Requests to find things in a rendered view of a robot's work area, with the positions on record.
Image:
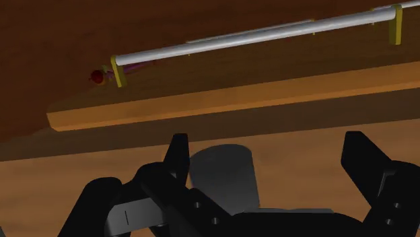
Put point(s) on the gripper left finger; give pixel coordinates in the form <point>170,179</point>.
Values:
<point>164,187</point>

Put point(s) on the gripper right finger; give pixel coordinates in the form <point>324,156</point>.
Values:
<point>393,190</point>

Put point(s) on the grey cylinder cup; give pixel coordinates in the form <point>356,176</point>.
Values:
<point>223,177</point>

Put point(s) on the red and purple small object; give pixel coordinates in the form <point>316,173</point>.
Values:
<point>96,77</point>

